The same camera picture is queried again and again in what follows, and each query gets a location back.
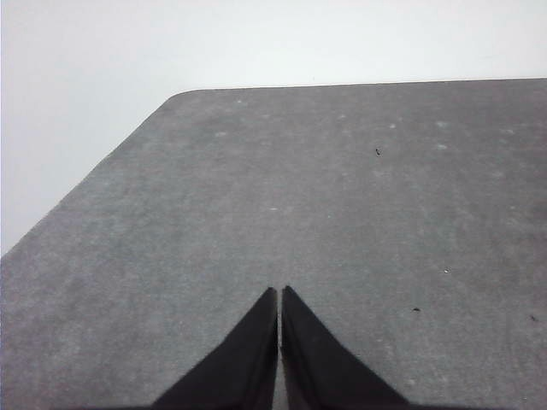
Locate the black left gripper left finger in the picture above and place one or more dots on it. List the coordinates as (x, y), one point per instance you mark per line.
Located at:
(239, 367)

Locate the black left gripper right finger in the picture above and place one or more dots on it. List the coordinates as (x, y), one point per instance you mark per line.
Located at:
(320, 367)

